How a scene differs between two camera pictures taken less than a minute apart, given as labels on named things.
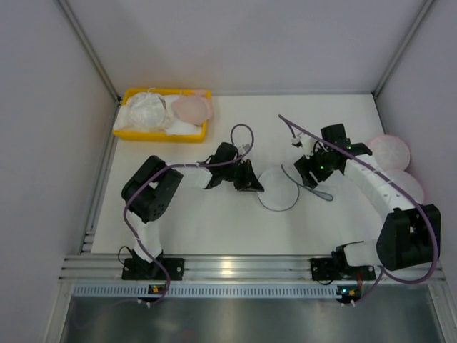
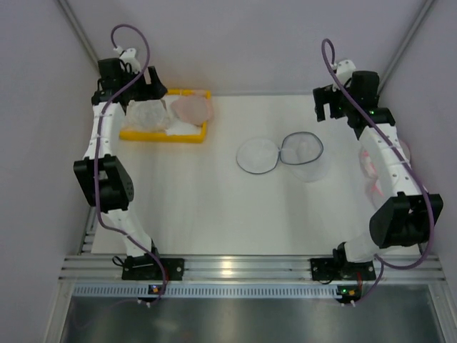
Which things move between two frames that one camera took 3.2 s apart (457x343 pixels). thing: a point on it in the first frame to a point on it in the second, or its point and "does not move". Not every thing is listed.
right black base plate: x=325 y=269 does not move
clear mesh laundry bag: x=280 y=191 to x=303 y=151
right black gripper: x=307 y=171 to x=324 y=98
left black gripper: x=245 y=176 to x=151 y=88
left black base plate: x=134 y=269 does not move
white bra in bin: x=145 y=111 does not move
